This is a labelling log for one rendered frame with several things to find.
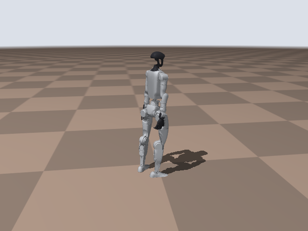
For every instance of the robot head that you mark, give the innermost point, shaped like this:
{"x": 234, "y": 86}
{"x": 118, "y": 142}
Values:
{"x": 157, "y": 55}

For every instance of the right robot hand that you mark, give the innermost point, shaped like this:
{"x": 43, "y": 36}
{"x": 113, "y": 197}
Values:
{"x": 160, "y": 122}

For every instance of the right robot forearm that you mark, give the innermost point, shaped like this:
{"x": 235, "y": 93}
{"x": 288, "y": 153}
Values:
{"x": 163, "y": 105}

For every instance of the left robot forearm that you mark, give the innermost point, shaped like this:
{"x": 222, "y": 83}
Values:
{"x": 146, "y": 101}

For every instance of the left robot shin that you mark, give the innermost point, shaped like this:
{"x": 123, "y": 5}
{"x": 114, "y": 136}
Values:
{"x": 143, "y": 152}

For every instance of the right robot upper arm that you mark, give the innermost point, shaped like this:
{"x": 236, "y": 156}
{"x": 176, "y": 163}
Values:
{"x": 163, "y": 83}

